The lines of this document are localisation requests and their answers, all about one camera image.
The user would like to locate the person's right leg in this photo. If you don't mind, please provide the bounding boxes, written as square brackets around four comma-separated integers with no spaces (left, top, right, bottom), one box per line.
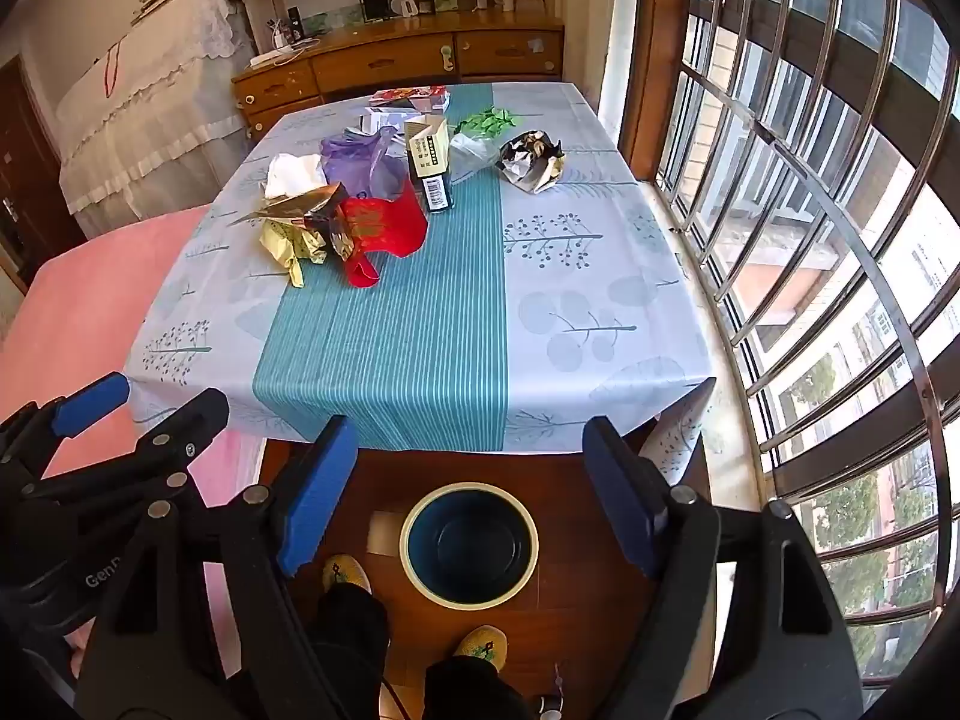
[424,656,533,720]

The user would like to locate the yellow knitted slipper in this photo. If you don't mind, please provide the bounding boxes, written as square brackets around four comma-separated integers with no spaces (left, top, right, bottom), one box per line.
[452,626,509,667]
[322,555,372,593]

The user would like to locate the green wrapper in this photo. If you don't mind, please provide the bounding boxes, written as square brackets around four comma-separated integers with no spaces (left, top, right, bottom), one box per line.
[455,106,526,142]

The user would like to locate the furniture under white lace cover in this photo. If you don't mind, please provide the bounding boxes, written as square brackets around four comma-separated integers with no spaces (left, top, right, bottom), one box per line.
[21,0,260,237]

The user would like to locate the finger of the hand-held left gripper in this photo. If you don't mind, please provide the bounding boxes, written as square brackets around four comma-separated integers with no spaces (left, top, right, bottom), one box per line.
[0,388,230,541]
[0,373,130,481]

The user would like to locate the pink chair cushion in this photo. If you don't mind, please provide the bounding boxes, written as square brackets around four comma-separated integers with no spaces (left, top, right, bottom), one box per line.
[0,204,263,691]

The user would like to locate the beige curtain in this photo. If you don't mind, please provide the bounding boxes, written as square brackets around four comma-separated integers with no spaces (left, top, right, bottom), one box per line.
[544,0,623,110]

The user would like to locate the red plastic bag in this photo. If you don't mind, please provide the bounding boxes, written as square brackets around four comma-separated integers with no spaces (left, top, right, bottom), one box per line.
[334,181,428,290]

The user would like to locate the white tissue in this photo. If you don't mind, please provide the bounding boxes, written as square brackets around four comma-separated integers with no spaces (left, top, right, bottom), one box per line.
[262,153,329,202]

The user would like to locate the wooden desk with drawers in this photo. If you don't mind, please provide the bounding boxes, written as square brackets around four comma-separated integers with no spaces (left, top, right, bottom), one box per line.
[231,11,565,142]

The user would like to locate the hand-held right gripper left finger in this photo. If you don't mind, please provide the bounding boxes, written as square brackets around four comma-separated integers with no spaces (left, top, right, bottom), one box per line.
[75,415,359,720]

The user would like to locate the strawberry print drink box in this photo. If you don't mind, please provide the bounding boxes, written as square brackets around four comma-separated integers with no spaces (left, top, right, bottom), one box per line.
[369,85,451,112]

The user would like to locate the person's leg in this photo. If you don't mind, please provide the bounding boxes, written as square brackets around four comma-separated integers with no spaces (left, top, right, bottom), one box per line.
[424,656,533,720]
[309,583,391,720]

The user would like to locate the person's left leg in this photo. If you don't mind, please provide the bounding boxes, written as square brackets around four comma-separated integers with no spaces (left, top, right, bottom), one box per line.
[309,583,391,720]

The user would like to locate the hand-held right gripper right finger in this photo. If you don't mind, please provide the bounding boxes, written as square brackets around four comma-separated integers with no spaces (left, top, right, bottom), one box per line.
[583,416,863,720]

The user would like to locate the beige and black carton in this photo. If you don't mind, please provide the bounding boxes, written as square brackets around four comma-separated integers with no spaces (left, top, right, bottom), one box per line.
[403,114,455,212]

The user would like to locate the blue trash bin cream rim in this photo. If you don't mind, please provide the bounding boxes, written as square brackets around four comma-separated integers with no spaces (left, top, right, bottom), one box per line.
[399,481,541,611]

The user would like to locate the brown wooden window frame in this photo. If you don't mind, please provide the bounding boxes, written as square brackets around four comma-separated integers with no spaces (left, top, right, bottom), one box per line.
[615,0,695,173]

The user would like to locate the steel window grille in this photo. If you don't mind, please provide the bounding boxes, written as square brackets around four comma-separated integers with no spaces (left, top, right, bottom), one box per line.
[652,0,960,698]

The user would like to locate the purple plastic bag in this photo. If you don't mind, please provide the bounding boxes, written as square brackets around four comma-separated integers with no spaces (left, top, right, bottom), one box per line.
[321,126,410,200]

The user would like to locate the white blue small box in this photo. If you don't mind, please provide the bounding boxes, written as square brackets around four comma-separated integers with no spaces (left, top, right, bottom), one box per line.
[364,106,410,137]

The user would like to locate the clear plastic bag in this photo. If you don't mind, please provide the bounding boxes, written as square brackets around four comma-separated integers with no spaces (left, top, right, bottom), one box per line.
[446,131,511,185]

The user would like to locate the black white paper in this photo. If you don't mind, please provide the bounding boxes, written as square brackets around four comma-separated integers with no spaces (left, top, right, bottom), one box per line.
[497,130,567,194]

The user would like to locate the gold foil wrapper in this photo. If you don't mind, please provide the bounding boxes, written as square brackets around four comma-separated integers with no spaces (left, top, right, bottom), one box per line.
[229,181,353,263]

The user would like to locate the yellow paper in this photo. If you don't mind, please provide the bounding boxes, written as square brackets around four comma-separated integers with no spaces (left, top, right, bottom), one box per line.
[259,219,331,288]

